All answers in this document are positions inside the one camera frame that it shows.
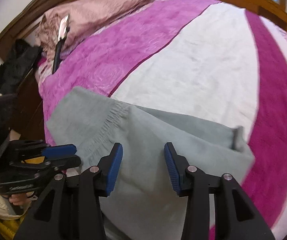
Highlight person's hand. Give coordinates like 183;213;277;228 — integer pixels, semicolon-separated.
8;192;34;206

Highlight purple white striped bedspread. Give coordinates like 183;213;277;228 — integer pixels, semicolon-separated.
39;0;287;239

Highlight grey sweatpants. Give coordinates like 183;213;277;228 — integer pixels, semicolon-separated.
46;87;255;239

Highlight pink quilted pillow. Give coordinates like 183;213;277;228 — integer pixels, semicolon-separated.
36;0;153;61

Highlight black clothing pile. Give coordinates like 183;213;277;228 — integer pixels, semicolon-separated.
0;39;43;95

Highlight dark wooden headboard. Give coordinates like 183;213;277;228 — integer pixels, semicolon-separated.
0;0;116;61

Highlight smartphone on black stand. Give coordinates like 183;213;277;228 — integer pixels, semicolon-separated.
52;14;70;74

